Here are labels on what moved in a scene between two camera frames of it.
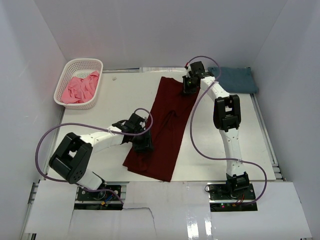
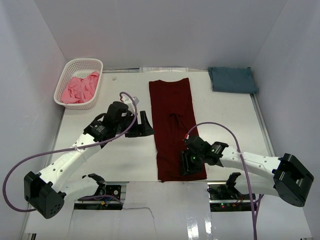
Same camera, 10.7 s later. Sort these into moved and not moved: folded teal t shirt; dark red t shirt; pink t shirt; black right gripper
Moved: black right gripper; dark red t shirt
Not moved: pink t shirt; folded teal t shirt
